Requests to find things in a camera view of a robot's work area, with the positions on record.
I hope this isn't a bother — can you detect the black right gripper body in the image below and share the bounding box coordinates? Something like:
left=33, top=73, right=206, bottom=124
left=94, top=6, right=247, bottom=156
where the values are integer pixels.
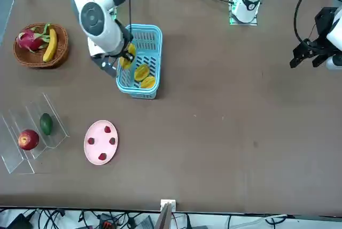
left=116, top=23, right=134, bottom=53

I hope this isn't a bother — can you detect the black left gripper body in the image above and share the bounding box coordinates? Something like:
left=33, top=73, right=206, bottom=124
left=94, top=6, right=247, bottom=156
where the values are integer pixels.
left=311, top=36, right=331, bottom=55

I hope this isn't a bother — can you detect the yellow star fruit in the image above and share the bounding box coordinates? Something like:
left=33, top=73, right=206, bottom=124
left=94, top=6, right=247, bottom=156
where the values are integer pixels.
left=119, top=42, right=137, bottom=70
left=140, top=76, right=157, bottom=89
left=133, top=64, right=150, bottom=82

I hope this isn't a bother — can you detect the blue plastic basket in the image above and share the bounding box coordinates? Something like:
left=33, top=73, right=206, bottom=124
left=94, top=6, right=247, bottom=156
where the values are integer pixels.
left=115, top=23, right=163, bottom=99

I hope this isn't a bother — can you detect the brown wicker basket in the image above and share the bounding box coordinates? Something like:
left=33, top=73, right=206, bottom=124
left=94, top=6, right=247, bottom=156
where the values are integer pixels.
left=13, top=22, right=69, bottom=69

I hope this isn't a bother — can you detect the yellow banana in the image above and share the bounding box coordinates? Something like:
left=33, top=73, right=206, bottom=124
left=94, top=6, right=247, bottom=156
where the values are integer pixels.
left=42, top=27, right=58, bottom=63

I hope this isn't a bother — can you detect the pink round plate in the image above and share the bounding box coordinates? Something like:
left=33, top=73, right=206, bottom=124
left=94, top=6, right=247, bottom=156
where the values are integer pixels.
left=83, top=119, right=119, bottom=165

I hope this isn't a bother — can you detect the pink dragon fruit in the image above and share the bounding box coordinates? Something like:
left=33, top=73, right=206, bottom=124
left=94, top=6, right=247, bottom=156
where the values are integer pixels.
left=15, top=23, right=51, bottom=53

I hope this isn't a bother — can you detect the green avocado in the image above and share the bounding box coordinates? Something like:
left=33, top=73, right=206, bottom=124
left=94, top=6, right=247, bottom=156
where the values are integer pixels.
left=40, top=113, right=53, bottom=136

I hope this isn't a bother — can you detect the red apple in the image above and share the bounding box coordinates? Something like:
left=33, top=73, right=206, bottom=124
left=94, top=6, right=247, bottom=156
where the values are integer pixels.
left=17, top=129, right=40, bottom=152

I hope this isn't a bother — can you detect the clear acrylic stepped stand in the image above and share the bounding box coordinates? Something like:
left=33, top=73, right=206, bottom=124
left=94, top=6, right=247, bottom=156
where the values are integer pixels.
left=0, top=92, right=71, bottom=175

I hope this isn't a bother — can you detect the black power adapter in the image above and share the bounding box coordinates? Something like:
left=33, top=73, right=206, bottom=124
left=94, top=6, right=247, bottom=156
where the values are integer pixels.
left=5, top=212, right=33, bottom=229

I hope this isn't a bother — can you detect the left black wrist camera bracket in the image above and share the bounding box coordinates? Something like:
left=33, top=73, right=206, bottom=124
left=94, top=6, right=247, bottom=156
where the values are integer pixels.
left=314, top=6, right=342, bottom=74

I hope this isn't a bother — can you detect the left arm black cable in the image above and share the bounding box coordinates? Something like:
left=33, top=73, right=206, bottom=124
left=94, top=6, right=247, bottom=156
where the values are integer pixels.
left=293, top=0, right=321, bottom=44

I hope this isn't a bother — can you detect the white wall socket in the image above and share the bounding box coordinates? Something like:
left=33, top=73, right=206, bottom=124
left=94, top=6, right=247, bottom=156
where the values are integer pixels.
left=160, top=199, right=177, bottom=211

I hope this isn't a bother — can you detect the grey metal post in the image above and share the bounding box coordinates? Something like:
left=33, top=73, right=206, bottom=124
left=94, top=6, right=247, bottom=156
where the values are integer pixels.
left=154, top=202, right=173, bottom=229

